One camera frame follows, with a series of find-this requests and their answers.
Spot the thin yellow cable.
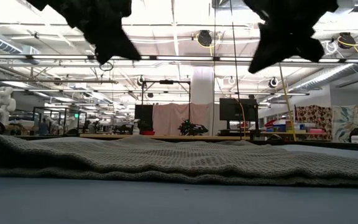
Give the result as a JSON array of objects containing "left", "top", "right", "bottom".
[{"left": 234, "top": 98, "right": 247, "bottom": 130}]

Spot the small black monitor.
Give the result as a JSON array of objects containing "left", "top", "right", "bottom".
[{"left": 134, "top": 104, "right": 154, "bottom": 130}]

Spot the thick hanging yellow cable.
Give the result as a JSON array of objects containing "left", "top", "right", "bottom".
[{"left": 278, "top": 62, "right": 298, "bottom": 142}]

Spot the brown floral cloth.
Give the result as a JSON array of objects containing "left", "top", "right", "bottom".
[{"left": 294, "top": 105, "right": 334, "bottom": 142}]

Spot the grey waffle-weave towel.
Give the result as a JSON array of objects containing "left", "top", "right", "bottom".
[{"left": 0, "top": 131, "right": 358, "bottom": 189}]

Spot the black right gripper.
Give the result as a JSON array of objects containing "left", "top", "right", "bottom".
[{"left": 244, "top": 0, "right": 340, "bottom": 75}]

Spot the pink cloth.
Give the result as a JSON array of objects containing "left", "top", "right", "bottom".
[{"left": 152, "top": 103, "right": 213, "bottom": 136}]

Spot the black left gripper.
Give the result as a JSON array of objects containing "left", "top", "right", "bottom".
[{"left": 26, "top": 0, "right": 142, "bottom": 65}]

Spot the long hanging black cable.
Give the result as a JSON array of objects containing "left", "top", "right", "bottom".
[{"left": 229, "top": 0, "right": 244, "bottom": 141}]

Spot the black pole frame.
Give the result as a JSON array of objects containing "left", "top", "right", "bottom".
[{"left": 140, "top": 80, "right": 193, "bottom": 136}]

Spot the long ceiling light rail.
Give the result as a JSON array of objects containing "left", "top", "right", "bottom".
[{"left": 0, "top": 54, "right": 358, "bottom": 62}]

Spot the black table frame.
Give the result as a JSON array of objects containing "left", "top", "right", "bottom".
[{"left": 14, "top": 134, "right": 358, "bottom": 153}]

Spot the large black monitor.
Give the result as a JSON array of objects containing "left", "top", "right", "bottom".
[{"left": 219, "top": 98, "right": 259, "bottom": 123}]

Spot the black cage frame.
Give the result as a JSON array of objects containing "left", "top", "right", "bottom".
[{"left": 32, "top": 106, "right": 88, "bottom": 136}]

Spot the teal leaf-print cloth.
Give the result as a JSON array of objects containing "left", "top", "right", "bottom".
[{"left": 332, "top": 105, "right": 358, "bottom": 144}]

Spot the wooden table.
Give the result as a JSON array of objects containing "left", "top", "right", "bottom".
[{"left": 79, "top": 133, "right": 252, "bottom": 141}]

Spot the hanging black cable ring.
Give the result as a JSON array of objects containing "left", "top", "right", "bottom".
[{"left": 99, "top": 61, "right": 114, "bottom": 72}]

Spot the small black robot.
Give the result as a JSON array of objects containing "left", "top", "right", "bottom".
[{"left": 178, "top": 119, "right": 209, "bottom": 136}]

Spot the black ceiling cable reel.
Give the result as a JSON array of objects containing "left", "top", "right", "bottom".
[
  {"left": 197, "top": 29, "right": 213, "bottom": 47},
  {"left": 337, "top": 32, "right": 357, "bottom": 50}
]

